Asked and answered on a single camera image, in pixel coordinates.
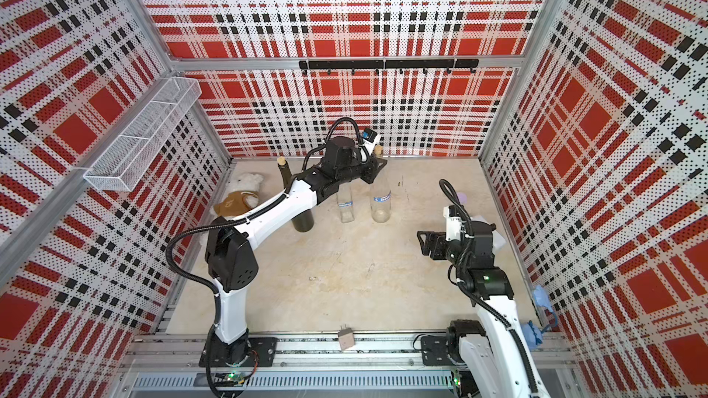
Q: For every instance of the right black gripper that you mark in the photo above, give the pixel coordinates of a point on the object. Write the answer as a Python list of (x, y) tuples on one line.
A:
[(432, 239)]

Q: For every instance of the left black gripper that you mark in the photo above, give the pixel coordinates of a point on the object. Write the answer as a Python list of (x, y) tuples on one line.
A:
[(372, 169)]

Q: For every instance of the tall clear corked bottle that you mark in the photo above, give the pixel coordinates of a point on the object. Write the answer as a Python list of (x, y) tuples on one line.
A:
[(380, 193)]

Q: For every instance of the small clear black-capped bottle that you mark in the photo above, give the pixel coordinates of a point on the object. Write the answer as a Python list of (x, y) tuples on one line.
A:
[(345, 203)]

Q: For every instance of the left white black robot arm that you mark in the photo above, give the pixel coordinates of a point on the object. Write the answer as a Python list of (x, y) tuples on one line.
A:
[(230, 251)]

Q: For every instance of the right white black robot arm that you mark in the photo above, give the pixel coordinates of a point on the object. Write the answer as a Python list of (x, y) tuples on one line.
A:
[(490, 351)]

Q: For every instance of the dark green wine bottle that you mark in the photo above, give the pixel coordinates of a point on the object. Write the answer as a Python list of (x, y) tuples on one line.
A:
[(302, 217)]

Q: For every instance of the white rectangular device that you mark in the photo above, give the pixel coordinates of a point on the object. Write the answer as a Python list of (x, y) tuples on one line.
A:
[(498, 241)]

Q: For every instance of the small beige plug adapter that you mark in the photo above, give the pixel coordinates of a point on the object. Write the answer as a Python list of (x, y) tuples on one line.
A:
[(346, 338)]

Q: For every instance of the blue cloth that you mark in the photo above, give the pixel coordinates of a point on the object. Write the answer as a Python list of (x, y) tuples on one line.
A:
[(533, 334)]

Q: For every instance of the white teddy bear brown shirt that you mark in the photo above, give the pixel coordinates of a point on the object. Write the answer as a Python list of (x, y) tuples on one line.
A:
[(242, 195)]

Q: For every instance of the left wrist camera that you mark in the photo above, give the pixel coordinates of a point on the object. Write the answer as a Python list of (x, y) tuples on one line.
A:
[(370, 140)]

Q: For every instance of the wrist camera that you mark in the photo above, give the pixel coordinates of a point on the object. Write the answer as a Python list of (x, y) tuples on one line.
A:
[(370, 140), (454, 223)]

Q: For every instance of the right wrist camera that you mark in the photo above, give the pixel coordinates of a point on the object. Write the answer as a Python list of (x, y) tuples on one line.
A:
[(454, 223)]

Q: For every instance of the black wall hook rail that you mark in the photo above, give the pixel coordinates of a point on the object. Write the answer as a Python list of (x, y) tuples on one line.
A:
[(395, 64)]

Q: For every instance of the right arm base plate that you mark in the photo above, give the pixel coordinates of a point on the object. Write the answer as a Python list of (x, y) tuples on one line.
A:
[(435, 352)]

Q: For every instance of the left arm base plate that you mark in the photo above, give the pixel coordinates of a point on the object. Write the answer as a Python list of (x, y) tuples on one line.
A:
[(244, 352)]

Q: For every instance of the white wire mesh basket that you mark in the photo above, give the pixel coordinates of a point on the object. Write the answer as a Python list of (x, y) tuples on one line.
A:
[(126, 160)]

